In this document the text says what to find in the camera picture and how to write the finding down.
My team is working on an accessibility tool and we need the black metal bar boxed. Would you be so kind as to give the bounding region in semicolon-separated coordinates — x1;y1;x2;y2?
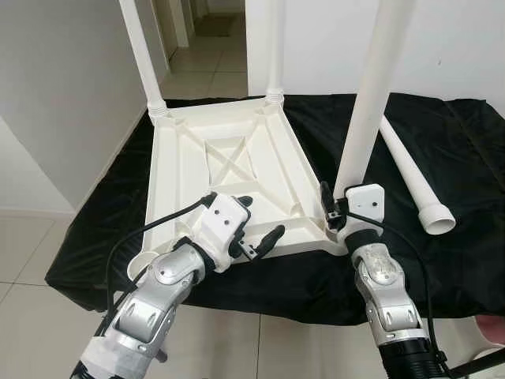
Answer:
450;347;505;378

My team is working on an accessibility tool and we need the black table cloth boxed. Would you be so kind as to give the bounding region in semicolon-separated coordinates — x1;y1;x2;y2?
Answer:
45;93;505;326

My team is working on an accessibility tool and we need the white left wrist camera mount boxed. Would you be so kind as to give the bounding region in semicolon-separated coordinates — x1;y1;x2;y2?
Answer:
193;193;253;273

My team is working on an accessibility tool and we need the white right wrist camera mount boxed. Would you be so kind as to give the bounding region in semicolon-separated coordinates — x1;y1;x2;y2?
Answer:
346;183;387;238

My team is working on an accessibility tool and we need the beige door frame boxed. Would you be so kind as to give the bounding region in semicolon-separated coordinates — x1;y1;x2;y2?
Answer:
154;0;194;48

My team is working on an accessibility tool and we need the pink seat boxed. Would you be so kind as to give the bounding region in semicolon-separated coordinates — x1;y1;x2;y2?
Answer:
477;316;505;346

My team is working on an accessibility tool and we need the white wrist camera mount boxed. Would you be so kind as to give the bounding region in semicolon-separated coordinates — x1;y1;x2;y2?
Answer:
346;183;387;238
193;193;253;273

